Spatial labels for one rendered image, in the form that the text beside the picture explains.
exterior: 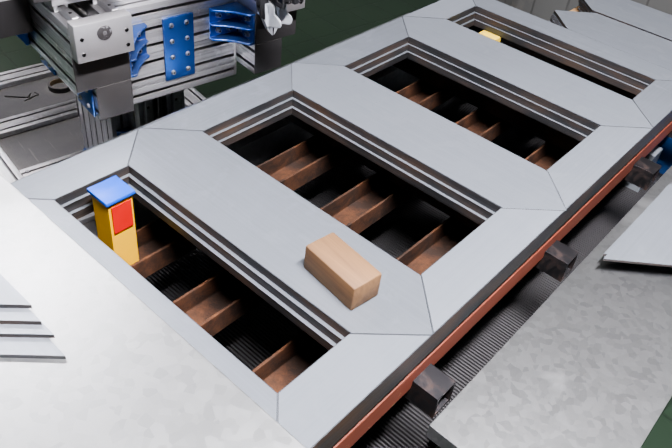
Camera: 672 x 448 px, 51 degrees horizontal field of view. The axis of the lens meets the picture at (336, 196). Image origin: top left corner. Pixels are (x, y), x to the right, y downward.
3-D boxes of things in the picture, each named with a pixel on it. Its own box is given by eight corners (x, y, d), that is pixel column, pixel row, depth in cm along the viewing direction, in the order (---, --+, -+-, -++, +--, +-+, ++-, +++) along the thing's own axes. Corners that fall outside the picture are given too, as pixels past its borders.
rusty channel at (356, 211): (567, 87, 215) (572, 73, 212) (95, 418, 112) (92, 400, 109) (544, 77, 219) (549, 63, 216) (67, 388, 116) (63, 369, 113)
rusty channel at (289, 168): (511, 62, 225) (515, 48, 221) (29, 346, 121) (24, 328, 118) (490, 53, 228) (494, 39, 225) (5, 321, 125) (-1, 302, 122)
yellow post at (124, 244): (140, 272, 137) (132, 196, 125) (118, 284, 134) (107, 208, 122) (125, 259, 139) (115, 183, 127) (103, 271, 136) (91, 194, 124)
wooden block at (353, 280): (378, 295, 112) (382, 273, 109) (350, 311, 109) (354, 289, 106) (330, 252, 119) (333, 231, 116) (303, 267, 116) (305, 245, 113)
